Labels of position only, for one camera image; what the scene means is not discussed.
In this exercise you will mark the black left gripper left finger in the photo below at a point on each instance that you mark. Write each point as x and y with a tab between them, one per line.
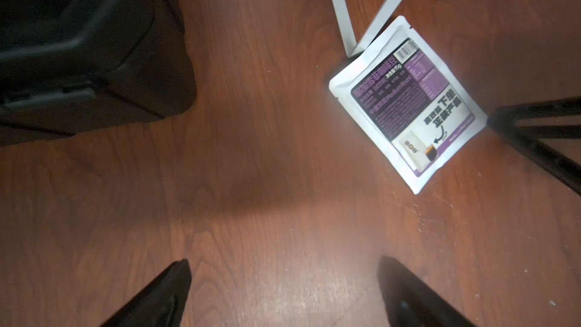
161	303

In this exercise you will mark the white frame wooden two-tier shelf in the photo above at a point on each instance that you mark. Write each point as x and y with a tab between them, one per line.
363	9

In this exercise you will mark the black plastic toolbox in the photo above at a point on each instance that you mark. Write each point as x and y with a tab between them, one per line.
71	66

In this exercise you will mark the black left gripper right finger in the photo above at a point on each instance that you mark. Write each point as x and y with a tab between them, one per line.
408	301

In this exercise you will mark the purple coffee bag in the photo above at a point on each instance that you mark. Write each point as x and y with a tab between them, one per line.
409	103

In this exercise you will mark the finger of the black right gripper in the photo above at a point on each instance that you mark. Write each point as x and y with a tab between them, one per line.
528	140

